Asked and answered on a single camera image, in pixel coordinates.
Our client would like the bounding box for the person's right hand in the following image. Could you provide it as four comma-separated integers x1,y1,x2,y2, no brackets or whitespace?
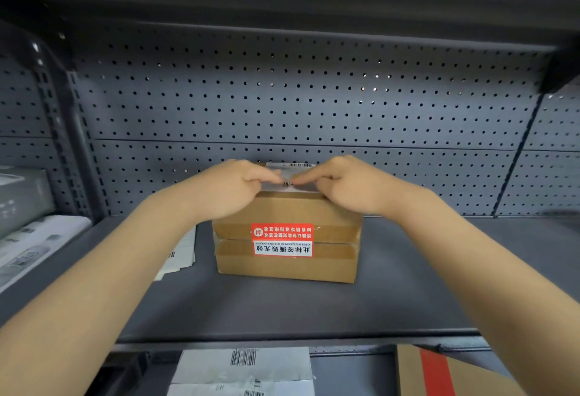
292,155,409,216

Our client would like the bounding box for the person's left hand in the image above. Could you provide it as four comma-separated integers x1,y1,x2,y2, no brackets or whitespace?
181,159,284,222

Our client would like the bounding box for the white shipping label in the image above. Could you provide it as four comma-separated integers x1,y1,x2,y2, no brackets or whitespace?
260,163,321,194

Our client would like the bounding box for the brown cardboard box red label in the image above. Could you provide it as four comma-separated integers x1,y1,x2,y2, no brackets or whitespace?
211,163,364,284

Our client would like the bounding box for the person's right forearm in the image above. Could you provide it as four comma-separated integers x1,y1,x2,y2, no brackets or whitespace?
376,178,580,396

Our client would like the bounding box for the person's left forearm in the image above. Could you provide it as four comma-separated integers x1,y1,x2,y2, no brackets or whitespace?
0,180,205,396

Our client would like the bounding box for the white printed paper sheet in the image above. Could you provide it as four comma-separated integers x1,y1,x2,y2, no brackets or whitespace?
154,225,197,282

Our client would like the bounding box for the grey metal shelf board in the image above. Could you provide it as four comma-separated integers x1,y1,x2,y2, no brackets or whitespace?
0,215,580,347

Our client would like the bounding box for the white parcel with barcode label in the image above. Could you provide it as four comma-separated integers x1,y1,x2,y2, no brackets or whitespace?
171,347,314,385
166,378,316,396

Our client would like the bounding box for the grey slotted shelf upright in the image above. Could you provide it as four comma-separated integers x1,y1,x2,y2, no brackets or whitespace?
34,47,107,221

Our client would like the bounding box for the cardboard box with red tape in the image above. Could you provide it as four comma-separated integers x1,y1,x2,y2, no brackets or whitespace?
396,344,528,396

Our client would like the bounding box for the white printed parcel bag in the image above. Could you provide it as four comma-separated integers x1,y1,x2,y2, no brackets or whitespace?
0,215,93,294

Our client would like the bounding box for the grey plastic parcel bag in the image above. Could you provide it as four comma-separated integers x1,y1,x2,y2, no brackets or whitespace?
0,166,56,239

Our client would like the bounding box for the black shelf bracket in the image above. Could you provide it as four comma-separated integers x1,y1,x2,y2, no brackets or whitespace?
538,40,580,95

